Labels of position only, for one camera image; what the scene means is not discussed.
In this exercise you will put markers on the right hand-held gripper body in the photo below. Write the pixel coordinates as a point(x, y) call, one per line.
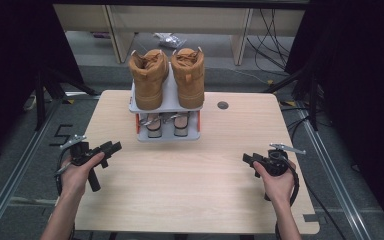
point(276, 165)

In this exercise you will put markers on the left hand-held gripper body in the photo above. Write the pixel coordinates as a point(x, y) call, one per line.
point(80, 153)

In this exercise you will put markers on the white two-tier shoe rack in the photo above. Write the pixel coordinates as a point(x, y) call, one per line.
point(168, 138)

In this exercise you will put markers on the tan suede boot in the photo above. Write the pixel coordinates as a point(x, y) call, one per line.
point(190, 80)
point(148, 83)

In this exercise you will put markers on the person's right hand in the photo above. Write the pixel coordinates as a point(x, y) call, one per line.
point(278, 188)

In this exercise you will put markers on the person's left hand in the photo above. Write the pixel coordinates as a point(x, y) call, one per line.
point(73, 180)

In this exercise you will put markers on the black metal stand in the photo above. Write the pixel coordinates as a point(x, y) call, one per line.
point(40, 106)
point(313, 110)

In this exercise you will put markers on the black curtain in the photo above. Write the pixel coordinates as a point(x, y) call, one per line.
point(363, 83)
point(10, 66)

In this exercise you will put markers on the clear plastic bag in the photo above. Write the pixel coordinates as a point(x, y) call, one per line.
point(170, 40)

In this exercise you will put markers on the beige background desk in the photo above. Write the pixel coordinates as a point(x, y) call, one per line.
point(180, 18)

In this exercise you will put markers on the aluminium floor rail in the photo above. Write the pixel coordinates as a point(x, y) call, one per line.
point(334, 175)
point(19, 173)

